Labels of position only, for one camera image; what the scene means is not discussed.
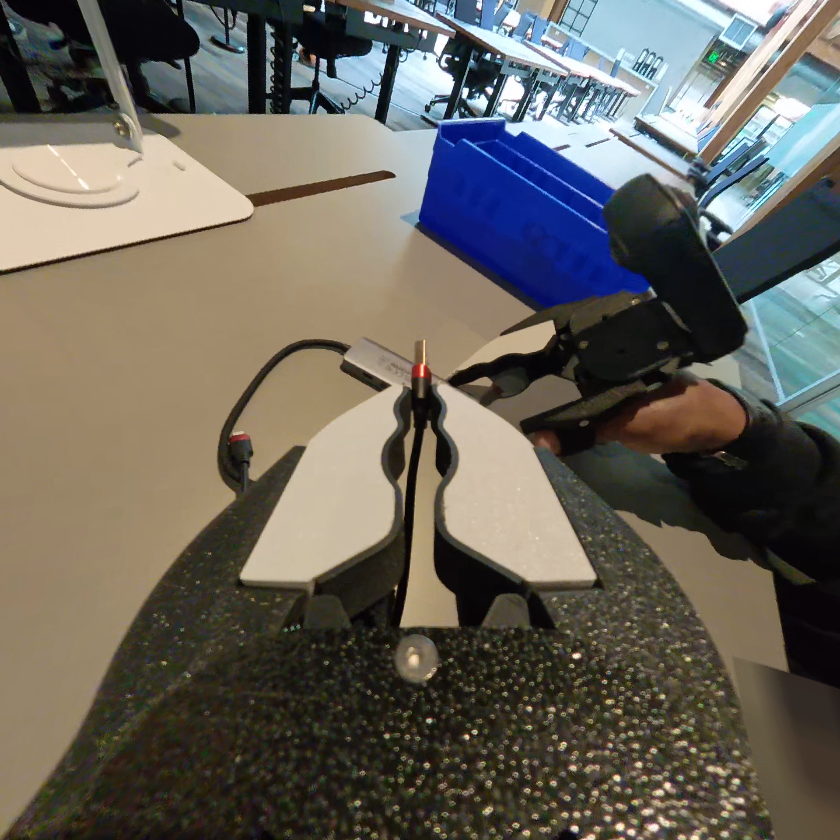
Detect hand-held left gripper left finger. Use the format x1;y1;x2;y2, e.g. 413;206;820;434
238;385;414;611

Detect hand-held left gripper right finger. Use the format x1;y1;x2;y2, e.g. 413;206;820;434
428;382;599;613

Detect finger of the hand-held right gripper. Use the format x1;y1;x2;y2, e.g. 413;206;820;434
448;325;565;401

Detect black usb cable red plug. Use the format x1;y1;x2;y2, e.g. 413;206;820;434
392;338;438;627

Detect grey usb hub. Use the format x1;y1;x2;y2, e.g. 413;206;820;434
341;336;455;390

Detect person's right forearm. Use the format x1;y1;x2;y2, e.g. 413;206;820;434
663;384;840;686

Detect person's right hand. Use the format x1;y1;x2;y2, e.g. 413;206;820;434
533;377;750;460

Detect dark flat panel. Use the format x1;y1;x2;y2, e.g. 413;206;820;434
712;180;840;305

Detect black office chair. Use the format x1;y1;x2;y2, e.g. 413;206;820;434
98;0;202;114
289;0;385;116
689;154;773;231

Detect blue plastic bin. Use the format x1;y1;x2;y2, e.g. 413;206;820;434
416;118;652;311

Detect wooden beam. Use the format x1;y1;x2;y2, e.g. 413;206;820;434
696;0;840;166

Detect wooden office desk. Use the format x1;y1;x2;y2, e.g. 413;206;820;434
436;12;571;123
325;0;458;126

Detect white flat board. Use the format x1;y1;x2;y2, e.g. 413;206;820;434
0;125;256;275

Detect black braided hub cable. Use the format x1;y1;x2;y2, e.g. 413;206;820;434
218;338;357;494

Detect coiled black cable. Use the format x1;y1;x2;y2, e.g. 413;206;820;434
340;69;383;114

